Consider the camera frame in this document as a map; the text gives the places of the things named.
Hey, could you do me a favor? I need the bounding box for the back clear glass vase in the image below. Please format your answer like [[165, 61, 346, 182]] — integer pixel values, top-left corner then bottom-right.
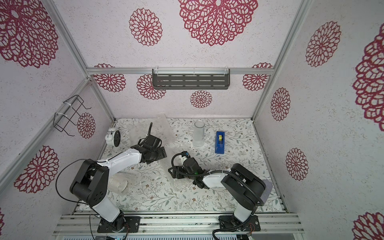
[[193, 120, 205, 148]]

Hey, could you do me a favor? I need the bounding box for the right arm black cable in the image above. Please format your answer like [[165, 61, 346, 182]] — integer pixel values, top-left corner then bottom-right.
[[170, 151, 266, 240]]

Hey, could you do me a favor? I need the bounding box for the blue tape dispenser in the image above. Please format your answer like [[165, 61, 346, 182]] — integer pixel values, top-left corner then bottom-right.
[[215, 131, 225, 154]]

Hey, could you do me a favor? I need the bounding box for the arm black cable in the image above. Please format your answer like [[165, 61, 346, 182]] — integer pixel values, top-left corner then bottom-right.
[[55, 122, 154, 206], [170, 151, 266, 240]]

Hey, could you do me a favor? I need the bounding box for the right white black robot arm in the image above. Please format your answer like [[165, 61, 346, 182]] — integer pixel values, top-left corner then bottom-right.
[[168, 151, 268, 223]]

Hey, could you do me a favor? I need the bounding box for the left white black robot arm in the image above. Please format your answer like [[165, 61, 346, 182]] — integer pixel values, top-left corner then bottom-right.
[[70, 135, 167, 225]]

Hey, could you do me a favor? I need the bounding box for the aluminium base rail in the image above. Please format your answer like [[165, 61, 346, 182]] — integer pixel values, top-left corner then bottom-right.
[[53, 213, 305, 237]]

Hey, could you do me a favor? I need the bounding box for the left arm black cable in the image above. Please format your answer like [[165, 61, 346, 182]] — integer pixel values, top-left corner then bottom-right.
[[55, 122, 154, 206]]

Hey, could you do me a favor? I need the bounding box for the grey oval sponge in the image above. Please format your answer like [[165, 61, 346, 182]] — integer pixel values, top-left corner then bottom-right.
[[261, 180, 273, 204]]

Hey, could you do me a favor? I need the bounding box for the grey slotted wall shelf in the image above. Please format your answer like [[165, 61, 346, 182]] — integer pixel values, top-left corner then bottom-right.
[[152, 69, 231, 90]]

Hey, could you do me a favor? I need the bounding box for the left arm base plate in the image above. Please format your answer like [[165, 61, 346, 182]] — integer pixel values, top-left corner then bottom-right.
[[97, 216, 141, 233]]

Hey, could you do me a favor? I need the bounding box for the black wire wall basket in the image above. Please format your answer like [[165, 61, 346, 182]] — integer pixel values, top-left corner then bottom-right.
[[52, 95, 91, 137]]

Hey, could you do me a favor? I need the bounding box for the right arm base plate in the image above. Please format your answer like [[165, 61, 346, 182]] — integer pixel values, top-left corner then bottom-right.
[[219, 215, 261, 233]]

